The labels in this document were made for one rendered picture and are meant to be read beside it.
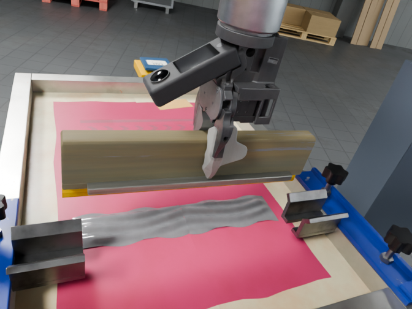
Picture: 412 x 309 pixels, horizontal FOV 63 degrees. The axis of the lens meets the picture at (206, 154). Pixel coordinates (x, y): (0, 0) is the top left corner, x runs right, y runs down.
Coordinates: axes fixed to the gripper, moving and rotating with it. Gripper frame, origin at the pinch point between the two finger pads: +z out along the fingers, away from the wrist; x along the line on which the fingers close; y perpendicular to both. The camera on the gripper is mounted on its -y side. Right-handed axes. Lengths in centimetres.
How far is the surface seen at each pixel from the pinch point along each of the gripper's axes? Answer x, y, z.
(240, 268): -10.2, 5.8, 13.8
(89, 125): 33.6, -13.2, 13.7
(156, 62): 72, 12, 12
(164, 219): 1.5, -3.6, 13.2
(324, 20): 472, 424, 70
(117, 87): 51, -4, 12
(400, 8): 515, 644, 37
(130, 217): 2.9, -9.2, 13.2
